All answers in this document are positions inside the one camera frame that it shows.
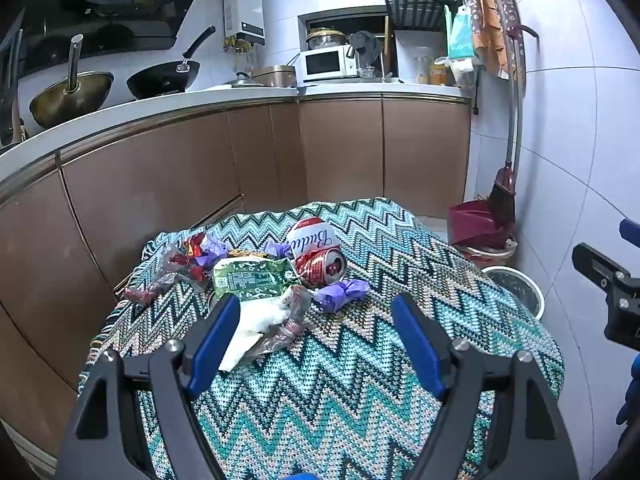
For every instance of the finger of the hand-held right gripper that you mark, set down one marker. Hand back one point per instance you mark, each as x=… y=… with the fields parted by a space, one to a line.
x=631 y=232
x=597 y=265

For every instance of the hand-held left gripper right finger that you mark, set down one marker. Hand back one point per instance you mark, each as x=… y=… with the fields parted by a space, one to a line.
x=420 y=347

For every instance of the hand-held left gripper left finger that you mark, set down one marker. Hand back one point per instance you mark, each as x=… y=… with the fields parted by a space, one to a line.
x=215 y=345

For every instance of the white tissue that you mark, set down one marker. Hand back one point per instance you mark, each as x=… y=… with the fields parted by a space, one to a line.
x=255 y=325

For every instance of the green snack packet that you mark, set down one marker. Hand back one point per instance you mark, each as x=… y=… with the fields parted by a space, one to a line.
x=250 y=277

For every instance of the white waste bin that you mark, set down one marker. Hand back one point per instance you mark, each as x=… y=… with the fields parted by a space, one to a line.
x=515 y=290

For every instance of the small clear plastic wrapper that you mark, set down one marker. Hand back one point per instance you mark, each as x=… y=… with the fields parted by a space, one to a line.
x=296 y=310

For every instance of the crushed red beer can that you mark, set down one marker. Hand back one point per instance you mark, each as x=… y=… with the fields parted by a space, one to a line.
x=312 y=260

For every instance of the person's right hand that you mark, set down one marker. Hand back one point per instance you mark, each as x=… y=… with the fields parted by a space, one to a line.
x=631 y=390

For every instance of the long clear plastic wrapper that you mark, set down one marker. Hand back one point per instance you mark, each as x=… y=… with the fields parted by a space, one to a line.
x=165 y=270

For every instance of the colourful red snack packet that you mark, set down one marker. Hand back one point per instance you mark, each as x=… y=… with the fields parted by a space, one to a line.
x=192 y=246

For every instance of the orange rimmed bucket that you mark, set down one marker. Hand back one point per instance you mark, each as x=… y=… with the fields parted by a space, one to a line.
x=487 y=257

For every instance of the zigzag knitted blanket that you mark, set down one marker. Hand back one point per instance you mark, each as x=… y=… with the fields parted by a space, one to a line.
x=325 y=410

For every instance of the white plastic bag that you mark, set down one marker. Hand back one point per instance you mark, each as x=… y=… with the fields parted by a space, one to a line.
x=462 y=67

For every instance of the white countertop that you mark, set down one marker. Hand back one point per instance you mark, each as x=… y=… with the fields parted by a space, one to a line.
x=200 y=100

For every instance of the yellow bottle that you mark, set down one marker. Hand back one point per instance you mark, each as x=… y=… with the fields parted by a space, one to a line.
x=438 y=74

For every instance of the patterned apron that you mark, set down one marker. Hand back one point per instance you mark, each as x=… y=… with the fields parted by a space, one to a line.
x=492 y=20

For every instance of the teal bag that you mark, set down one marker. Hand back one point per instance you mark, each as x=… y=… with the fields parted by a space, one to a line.
x=460 y=35

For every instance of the steel pot lid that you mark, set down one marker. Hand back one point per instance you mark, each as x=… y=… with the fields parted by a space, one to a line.
x=241 y=80

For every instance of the black frying pan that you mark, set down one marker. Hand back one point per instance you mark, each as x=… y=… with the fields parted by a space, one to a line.
x=160 y=80

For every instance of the brass wok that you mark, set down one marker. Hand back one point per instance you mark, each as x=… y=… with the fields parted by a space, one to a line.
x=70 y=100

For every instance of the white microwave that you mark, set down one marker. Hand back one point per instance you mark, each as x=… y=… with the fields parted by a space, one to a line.
x=325 y=62

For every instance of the steel pot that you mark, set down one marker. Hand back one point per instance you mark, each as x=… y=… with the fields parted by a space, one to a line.
x=326 y=39

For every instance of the white water heater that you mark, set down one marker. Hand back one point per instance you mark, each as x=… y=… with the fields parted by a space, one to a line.
x=245 y=10

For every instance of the black range hood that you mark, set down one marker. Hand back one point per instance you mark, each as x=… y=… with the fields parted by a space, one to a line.
x=125 y=5

